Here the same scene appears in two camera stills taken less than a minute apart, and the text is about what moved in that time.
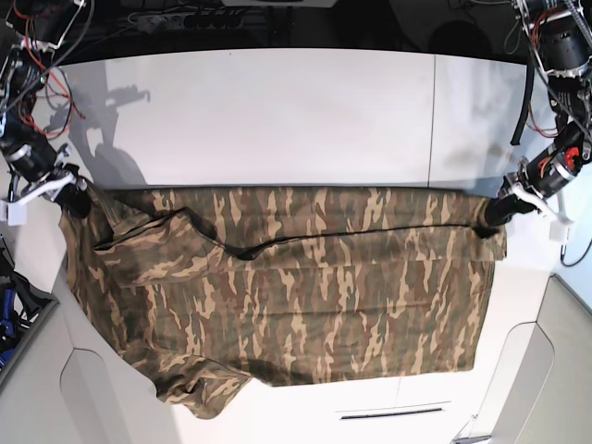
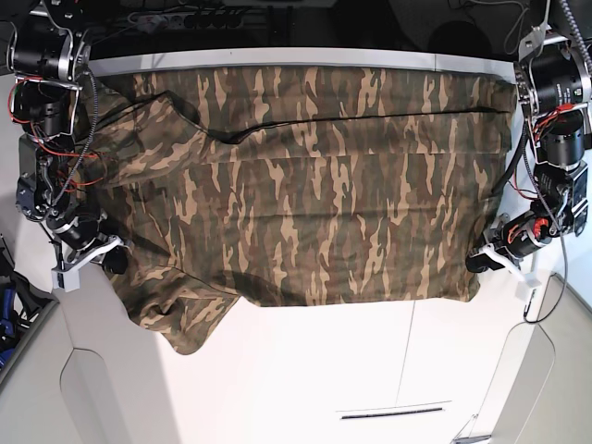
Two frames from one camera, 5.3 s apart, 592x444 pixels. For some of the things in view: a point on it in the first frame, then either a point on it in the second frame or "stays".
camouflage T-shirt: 210,290 to 295,185
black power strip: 198,20 stays
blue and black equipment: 22,304 stays
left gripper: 34,159 to 76,232
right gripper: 547,173 to 518,237
